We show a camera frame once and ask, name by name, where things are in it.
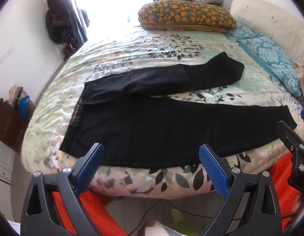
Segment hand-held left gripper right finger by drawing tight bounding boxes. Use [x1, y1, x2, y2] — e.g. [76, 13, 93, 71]
[199, 144, 283, 236]

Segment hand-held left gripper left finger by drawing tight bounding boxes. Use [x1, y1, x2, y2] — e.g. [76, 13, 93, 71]
[20, 143, 104, 236]

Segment black pants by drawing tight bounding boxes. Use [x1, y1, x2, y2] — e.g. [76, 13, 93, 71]
[60, 52, 297, 170]

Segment orange red blanket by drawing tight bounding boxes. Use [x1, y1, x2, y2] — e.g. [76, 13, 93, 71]
[52, 152, 304, 236]

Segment tan cloth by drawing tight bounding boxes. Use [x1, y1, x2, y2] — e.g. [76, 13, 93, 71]
[293, 62, 304, 82]

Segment green floor object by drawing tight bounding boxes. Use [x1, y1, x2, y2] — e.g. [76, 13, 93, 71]
[171, 209, 185, 227]

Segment teal patterned pillow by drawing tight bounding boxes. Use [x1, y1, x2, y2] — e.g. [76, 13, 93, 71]
[224, 25, 302, 97]

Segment white cabinet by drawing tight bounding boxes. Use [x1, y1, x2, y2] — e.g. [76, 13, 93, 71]
[0, 135, 16, 185]

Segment brown cardboard box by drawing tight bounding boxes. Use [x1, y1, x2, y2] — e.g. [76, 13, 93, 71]
[0, 101, 35, 153]

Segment cream padded headboard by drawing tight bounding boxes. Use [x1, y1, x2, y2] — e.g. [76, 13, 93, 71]
[230, 0, 304, 64]

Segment floral leaf print bedsheet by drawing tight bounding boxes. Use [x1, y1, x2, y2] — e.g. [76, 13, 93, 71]
[21, 26, 304, 199]

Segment dark hanging clothes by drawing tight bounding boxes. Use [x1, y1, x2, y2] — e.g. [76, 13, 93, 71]
[45, 0, 80, 54]

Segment dark window curtain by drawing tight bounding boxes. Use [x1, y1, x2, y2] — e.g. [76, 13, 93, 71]
[49, 0, 90, 42]

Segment orange floral green pillow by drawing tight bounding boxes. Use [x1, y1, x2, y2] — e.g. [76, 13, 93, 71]
[138, 0, 237, 33]

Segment black cable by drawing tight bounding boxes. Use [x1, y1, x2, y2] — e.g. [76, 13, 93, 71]
[127, 199, 298, 236]

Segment white wall switch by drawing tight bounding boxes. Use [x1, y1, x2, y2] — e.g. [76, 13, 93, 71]
[0, 46, 15, 63]

